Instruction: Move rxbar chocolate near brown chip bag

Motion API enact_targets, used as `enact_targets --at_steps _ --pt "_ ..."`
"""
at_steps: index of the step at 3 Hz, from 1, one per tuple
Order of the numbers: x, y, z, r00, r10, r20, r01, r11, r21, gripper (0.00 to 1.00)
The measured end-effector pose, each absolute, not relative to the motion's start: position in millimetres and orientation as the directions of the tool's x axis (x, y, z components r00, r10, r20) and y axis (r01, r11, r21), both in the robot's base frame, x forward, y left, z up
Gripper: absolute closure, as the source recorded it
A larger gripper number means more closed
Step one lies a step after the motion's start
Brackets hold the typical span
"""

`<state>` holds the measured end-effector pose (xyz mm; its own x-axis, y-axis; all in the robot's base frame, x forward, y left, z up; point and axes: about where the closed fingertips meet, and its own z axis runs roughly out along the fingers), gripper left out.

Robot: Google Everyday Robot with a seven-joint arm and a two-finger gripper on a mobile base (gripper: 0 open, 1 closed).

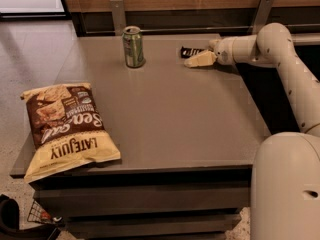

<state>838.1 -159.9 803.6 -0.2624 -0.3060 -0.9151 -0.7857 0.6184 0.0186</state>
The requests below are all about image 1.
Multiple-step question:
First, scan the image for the black curved object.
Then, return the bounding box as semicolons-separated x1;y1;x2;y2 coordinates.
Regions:
0;193;62;240

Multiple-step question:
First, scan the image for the grey drawer cabinet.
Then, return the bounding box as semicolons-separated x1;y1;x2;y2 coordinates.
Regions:
33;35;269;240

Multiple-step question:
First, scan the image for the green soda can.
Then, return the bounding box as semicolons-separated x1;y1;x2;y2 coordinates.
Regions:
122;26;145;68

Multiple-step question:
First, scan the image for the brown Late July chip bag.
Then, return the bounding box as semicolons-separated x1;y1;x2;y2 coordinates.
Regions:
21;83;121;183

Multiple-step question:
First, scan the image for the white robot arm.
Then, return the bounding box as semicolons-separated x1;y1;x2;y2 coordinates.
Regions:
185;23;320;240

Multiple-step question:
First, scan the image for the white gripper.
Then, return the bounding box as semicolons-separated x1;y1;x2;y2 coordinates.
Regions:
184;37;236;68

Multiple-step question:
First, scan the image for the metal bracket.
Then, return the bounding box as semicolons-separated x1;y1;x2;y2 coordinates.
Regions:
251;0;274;34
110;0;126;36

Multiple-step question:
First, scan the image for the black wire basket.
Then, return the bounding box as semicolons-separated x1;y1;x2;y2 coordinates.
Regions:
27;201;63;224

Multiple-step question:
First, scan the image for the wooden wall counter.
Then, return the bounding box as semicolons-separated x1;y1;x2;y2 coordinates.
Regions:
62;0;320;36

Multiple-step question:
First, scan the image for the left metal bracket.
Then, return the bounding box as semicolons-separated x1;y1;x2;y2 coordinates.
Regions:
110;0;126;36

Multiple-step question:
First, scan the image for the right metal bracket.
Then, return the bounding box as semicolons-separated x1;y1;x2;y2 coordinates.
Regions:
251;0;274;34

